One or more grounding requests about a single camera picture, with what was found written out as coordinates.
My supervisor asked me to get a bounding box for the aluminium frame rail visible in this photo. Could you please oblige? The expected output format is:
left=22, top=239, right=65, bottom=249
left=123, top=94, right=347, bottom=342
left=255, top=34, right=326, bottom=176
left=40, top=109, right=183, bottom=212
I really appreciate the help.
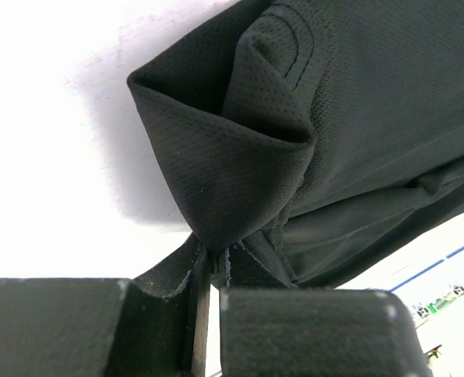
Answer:
left=389, top=245, right=464, bottom=327

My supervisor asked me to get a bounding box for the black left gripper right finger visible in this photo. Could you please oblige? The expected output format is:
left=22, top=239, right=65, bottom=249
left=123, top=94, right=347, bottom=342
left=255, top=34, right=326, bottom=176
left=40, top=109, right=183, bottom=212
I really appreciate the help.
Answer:
left=214, top=244, right=431, bottom=376

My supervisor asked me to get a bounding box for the black t shirt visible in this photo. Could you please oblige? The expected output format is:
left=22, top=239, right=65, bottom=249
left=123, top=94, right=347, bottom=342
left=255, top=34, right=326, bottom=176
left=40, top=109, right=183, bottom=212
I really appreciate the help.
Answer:
left=127, top=1, right=464, bottom=287

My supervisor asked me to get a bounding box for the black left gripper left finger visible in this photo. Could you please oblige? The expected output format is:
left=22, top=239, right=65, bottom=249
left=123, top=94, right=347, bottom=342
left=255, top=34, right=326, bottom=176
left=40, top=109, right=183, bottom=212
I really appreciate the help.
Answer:
left=0, top=236, right=210, bottom=376

